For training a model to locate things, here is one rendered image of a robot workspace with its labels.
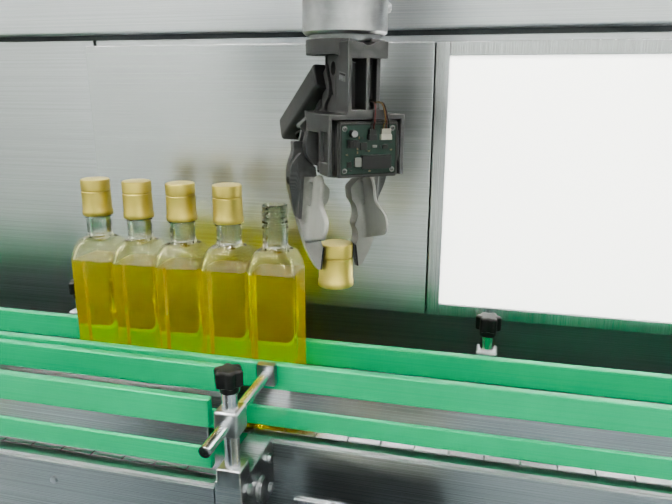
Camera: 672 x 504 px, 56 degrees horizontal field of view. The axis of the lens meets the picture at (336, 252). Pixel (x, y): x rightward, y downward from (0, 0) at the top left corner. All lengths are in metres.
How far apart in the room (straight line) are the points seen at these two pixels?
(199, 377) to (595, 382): 0.45
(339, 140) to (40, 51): 0.59
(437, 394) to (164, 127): 0.50
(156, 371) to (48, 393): 0.12
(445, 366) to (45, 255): 0.65
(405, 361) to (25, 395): 0.43
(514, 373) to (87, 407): 0.48
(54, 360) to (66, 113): 0.37
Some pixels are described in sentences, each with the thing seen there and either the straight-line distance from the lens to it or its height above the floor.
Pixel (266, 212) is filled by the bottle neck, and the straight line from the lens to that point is 0.71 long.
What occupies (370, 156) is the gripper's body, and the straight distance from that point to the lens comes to 0.55.
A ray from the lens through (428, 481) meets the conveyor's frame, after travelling 0.74.
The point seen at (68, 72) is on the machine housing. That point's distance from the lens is 1.01.
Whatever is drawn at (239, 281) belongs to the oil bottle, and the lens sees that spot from 0.73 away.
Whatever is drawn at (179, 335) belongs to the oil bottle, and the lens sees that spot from 0.78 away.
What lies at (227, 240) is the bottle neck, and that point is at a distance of 0.74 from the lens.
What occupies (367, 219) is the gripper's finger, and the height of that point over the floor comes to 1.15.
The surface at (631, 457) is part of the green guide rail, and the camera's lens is 0.74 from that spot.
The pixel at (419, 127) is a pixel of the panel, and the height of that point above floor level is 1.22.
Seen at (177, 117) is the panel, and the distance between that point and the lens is 0.89.
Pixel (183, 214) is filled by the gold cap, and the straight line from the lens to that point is 0.75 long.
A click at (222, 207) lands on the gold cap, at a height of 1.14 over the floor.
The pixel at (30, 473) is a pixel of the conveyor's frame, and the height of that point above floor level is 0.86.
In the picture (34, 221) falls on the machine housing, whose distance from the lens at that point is 1.09.
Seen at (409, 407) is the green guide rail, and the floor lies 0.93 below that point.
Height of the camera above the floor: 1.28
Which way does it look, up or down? 15 degrees down
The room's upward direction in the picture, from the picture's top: straight up
